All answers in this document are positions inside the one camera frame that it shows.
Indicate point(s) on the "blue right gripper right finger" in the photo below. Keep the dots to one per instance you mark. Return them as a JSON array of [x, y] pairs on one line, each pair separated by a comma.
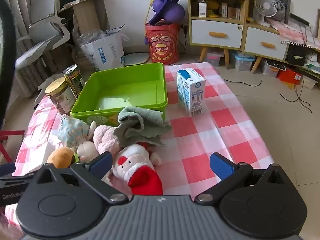
[[226, 169]]

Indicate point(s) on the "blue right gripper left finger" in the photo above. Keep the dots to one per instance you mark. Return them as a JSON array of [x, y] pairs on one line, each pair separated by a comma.
[[96, 168]]

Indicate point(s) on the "beige small plush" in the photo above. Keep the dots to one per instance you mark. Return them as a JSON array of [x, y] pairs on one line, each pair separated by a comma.
[[87, 152]]

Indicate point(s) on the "pink plush toy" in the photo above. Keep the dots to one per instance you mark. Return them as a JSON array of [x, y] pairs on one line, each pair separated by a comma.
[[105, 140]]

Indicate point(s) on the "santa claus plush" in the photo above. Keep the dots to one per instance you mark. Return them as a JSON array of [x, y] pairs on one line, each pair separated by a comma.
[[135, 165]]

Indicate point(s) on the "hamburger plush toy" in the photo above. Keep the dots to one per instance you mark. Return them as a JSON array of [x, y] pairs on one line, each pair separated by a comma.
[[61, 157]]

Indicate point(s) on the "doll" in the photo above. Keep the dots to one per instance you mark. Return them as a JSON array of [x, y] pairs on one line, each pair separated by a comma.
[[73, 132]]

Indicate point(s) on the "grey green towel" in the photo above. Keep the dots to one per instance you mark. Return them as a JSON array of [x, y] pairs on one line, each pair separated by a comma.
[[140, 125]]

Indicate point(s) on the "white cloth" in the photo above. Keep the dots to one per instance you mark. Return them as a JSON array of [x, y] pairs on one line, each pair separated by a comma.
[[113, 103]]

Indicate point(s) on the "pink checkered tablecloth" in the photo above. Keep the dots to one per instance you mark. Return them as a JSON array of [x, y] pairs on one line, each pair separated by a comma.
[[223, 127]]

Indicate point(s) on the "green plastic bin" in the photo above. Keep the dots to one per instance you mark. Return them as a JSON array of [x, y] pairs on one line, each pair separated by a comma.
[[144, 85]]

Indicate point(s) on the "black left-hand gripper tool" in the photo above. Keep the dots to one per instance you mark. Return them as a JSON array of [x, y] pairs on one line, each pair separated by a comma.
[[12, 188]]

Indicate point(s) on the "gold lid glass jar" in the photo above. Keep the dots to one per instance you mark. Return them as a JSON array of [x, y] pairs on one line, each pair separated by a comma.
[[61, 95]]

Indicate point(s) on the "green drink can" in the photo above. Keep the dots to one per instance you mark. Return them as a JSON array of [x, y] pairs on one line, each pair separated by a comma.
[[74, 78]]

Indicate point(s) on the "blue white milk carton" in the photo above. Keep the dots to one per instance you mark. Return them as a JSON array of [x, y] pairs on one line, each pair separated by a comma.
[[190, 90]]

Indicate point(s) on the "blue lid storage box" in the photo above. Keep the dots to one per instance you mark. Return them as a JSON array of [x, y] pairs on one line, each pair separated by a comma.
[[240, 61]]

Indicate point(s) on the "clear storage box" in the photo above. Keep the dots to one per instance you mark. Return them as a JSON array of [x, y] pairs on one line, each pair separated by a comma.
[[214, 55]]

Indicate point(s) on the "round bathroom scale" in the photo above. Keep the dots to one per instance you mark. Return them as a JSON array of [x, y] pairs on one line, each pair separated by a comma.
[[136, 58]]

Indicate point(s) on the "white paper shopping bag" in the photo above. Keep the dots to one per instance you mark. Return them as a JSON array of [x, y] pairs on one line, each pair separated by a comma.
[[103, 49]]

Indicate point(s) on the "red chips bucket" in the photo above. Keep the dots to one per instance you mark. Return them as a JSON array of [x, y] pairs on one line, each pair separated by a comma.
[[162, 40]]

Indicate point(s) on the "grey office chair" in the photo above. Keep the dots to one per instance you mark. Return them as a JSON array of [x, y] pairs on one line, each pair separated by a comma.
[[39, 30]]

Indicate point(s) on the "wooden cabinet with drawers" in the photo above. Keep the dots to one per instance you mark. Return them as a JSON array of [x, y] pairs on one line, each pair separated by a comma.
[[223, 24]]

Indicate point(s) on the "wooden desk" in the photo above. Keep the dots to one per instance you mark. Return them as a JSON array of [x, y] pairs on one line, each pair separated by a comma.
[[83, 15]]

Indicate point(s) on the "purple bounce ball toy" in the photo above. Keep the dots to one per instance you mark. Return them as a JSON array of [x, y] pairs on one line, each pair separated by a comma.
[[169, 10]]

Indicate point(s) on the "white desk fan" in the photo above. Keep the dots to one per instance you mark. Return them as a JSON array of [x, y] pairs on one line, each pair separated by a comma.
[[266, 8]]

